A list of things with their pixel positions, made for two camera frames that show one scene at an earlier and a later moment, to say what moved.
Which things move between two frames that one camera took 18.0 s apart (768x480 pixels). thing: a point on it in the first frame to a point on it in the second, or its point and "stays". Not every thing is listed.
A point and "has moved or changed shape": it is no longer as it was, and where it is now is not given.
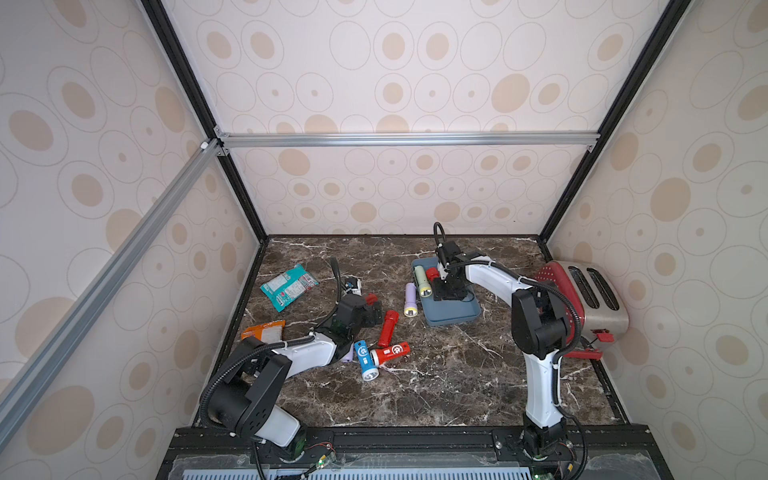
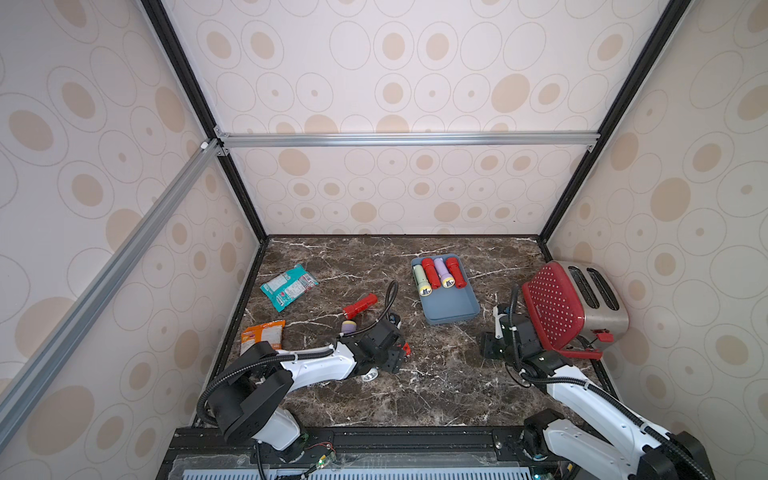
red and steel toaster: (595, 309) stays
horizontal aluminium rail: (548, 140) stays
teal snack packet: (289, 286) stays
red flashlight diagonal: (432, 273) has moved or changed shape
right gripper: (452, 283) to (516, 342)
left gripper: (372, 319) to (398, 360)
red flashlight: (388, 327) has moved or changed shape
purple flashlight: (410, 307) has moved or changed shape
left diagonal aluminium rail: (104, 280) stays
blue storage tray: (445, 311) stays
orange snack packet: (266, 333) stays
